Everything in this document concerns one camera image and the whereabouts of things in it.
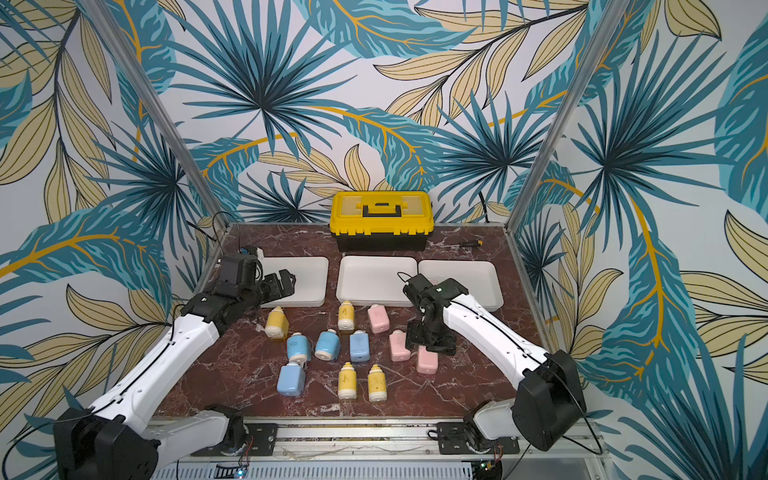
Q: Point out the white middle storage tray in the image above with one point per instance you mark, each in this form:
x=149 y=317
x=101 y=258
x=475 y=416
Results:
x=369 y=280

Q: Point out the yellow pencil sharpener upper middle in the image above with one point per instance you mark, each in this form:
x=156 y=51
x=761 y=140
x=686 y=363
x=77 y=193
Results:
x=346 y=317

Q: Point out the pink pencil sharpener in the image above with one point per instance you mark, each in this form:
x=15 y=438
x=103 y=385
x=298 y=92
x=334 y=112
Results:
x=399 y=352
x=378 y=318
x=427 y=361

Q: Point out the yellow pencil sharpener lower right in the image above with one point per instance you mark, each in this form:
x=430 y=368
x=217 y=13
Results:
x=377 y=385

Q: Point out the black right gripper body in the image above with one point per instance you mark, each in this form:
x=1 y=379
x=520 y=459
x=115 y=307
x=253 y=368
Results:
x=432 y=336

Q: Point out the yellow pencil sharpener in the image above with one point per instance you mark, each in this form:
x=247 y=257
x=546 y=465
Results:
x=346 y=317
x=347 y=383
x=277 y=325
x=377 y=385

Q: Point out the blue pencil sharpener middle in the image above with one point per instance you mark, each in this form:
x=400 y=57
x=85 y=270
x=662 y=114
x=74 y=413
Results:
x=328 y=346

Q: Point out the blue pencil sharpener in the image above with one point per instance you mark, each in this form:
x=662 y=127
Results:
x=298 y=349
x=291 y=381
x=328 y=346
x=359 y=347

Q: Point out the yellow pencil sharpener far left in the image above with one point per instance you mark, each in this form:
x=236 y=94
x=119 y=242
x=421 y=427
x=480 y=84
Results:
x=277 y=325

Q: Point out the yellow black toolbox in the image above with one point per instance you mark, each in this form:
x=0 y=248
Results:
x=380 y=221

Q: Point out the blue pencil sharpener left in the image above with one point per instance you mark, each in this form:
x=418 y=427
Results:
x=298 y=349

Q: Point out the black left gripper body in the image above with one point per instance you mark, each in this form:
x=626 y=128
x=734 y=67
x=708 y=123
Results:
x=253 y=295

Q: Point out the white left storage tray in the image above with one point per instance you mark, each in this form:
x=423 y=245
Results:
x=311 y=280

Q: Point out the blue pencil sharpener bottom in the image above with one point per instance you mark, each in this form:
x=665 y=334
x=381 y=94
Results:
x=291 y=381

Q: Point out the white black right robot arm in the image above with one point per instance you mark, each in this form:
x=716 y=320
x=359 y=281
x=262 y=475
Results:
x=549 y=397

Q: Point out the white right storage tray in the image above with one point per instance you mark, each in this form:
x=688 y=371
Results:
x=479 y=277

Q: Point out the yellow pencil sharpener lower left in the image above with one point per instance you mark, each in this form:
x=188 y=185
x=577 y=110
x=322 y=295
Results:
x=347 y=383

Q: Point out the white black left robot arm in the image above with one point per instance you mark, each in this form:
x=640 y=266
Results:
x=113 y=438

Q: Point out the white storage tray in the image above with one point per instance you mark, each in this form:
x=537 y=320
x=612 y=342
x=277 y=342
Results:
x=479 y=277
x=311 y=280
x=369 y=280

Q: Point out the blue pencil sharpener right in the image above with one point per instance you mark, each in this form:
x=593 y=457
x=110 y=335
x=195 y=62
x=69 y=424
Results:
x=359 y=347

